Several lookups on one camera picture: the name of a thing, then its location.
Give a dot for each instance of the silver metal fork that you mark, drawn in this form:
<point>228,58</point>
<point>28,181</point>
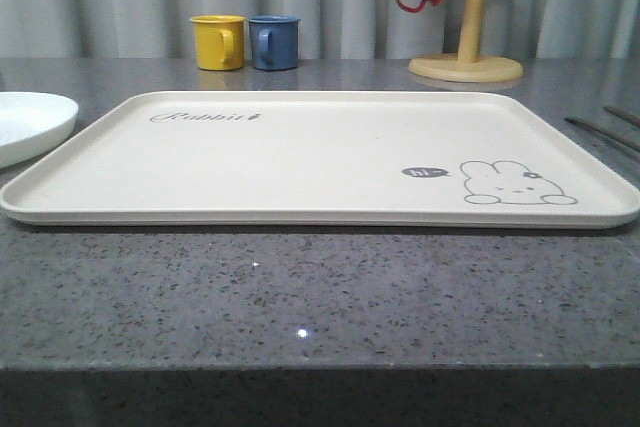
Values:
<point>600,130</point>

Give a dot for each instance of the white round plate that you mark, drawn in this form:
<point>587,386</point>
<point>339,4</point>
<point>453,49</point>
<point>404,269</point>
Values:
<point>33,123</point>

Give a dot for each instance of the cream rabbit serving tray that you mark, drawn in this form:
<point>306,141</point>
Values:
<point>286,157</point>

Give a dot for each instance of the blue mug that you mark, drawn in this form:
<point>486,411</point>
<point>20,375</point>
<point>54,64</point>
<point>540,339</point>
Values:
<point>274,42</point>

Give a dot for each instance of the yellow mug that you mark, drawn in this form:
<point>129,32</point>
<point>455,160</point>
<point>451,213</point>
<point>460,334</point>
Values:
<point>219,41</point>

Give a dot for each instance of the wooden mug tree stand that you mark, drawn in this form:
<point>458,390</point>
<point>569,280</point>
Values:
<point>467,64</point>

